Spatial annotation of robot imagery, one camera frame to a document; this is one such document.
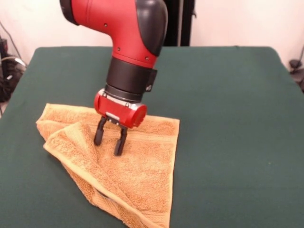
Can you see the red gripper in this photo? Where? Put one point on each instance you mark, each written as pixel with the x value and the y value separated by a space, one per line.
pixel 121 112

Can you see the orange-brown terry towel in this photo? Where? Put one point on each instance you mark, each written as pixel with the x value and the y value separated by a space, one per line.
pixel 142 166

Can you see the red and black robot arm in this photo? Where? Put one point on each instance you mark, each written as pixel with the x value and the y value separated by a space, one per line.
pixel 123 35

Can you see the dark green table cloth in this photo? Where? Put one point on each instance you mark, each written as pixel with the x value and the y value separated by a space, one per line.
pixel 237 118

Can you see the black power strip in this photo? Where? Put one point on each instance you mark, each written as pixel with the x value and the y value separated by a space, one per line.
pixel 3 47

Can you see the black power adapter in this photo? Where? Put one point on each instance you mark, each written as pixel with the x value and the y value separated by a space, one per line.
pixel 295 63

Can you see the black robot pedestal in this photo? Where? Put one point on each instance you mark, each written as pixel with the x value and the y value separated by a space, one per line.
pixel 180 23

